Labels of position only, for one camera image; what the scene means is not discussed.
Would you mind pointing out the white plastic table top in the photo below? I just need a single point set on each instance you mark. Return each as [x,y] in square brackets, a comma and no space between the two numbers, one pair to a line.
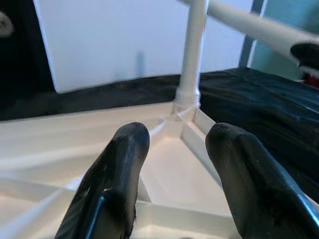
[37,139]

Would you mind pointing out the black wall trim strip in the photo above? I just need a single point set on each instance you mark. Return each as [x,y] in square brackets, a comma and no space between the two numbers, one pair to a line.
[249,32]

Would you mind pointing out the black door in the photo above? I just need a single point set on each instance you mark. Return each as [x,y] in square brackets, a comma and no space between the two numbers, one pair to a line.
[20,62]

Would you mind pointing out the white plastic table leg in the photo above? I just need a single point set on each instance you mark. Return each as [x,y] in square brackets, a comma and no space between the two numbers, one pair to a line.
[261,27]
[193,49]

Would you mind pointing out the black plastic table sheet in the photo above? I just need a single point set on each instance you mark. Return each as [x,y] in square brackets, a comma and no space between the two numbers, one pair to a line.
[261,104]

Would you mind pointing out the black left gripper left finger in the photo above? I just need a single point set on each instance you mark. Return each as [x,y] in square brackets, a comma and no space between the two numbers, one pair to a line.
[109,189]

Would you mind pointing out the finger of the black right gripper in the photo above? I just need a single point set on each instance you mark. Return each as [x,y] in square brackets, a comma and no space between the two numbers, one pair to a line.
[307,56]

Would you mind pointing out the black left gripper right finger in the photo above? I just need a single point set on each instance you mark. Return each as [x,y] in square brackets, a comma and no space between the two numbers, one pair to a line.
[259,194]

